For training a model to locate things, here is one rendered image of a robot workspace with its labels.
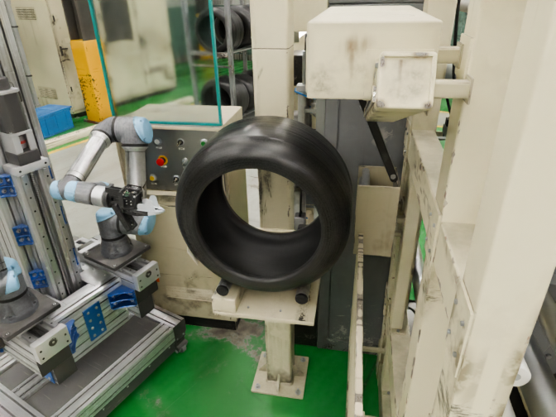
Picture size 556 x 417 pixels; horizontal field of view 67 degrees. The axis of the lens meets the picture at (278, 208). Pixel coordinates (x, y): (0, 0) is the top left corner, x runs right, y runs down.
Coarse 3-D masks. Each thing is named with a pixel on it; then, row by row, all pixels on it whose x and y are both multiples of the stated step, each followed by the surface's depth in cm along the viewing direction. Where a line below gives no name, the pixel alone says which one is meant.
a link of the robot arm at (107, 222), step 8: (104, 208) 195; (112, 208) 193; (96, 216) 192; (104, 216) 190; (112, 216) 191; (104, 224) 192; (112, 224) 191; (104, 232) 194; (112, 232) 194; (120, 232) 194
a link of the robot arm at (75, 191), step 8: (72, 184) 149; (80, 184) 150; (88, 184) 150; (64, 192) 149; (72, 192) 148; (80, 192) 148; (88, 192) 148; (72, 200) 150; (80, 200) 149; (88, 200) 148
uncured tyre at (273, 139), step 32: (224, 128) 137; (256, 128) 125; (288, 128) 128; (192, 160) 128; (224, 160) 122; (256, 160) 120; (288, 160) 118; (320, 160) 122; (192, 192) 128; (320, 192) 121; (192, 224) 134; (224, 224) 164; (320, 224) 157; (224, 256) 155; (256, 256) 163; (288, 256) 162; (320, 256) 131; (256, 288) 142; (288, 288) 140
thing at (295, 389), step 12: (264, 360) 232; (300, 360) 231; (264, 372) 225; (252, 384) 218; (264, 384) 218; (276, 384) 218; (288, 384) 217; (300, 384) 218; (288, 396) 212; (300, 396) 211
